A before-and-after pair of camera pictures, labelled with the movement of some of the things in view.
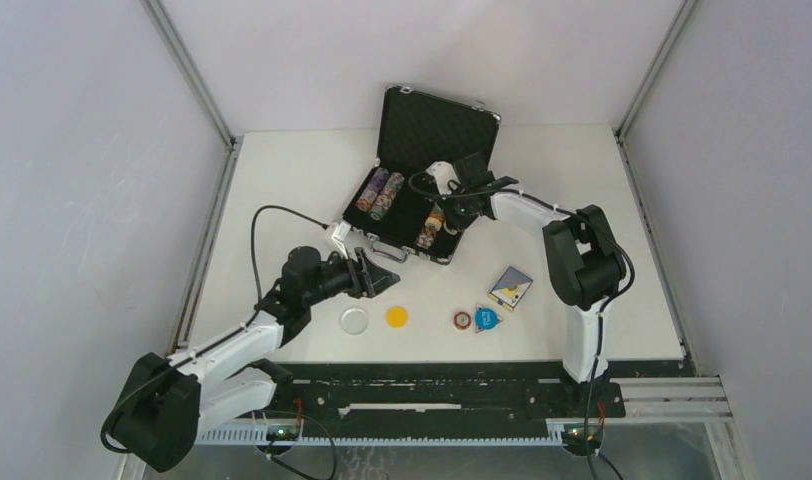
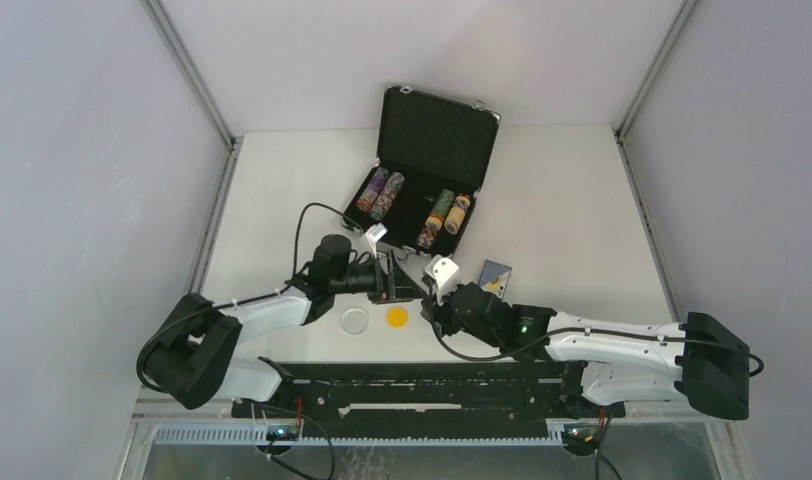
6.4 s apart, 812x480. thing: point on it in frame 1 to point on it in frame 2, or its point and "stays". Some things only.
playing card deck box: (510, 288) to (495, 278)
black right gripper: (455, 220) to (440, 316)
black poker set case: (416, 130) stays
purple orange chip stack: (370, 194) stays
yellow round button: (396, 317) stays
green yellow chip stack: (435, 219) stays
